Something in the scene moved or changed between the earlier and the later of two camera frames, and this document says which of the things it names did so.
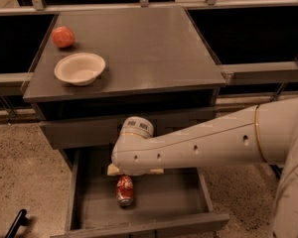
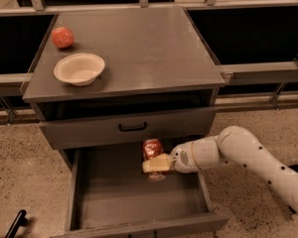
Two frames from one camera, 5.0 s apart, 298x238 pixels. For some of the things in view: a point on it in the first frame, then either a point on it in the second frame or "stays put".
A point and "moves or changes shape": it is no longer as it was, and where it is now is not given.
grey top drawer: x=102 y=132 stays put
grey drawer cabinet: x=153 y=70 stays put
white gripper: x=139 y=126 -> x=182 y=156
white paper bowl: x=79 y=68 stays put
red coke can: x=124 y=189 moves or changes shape
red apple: x=63 y=37 stays put
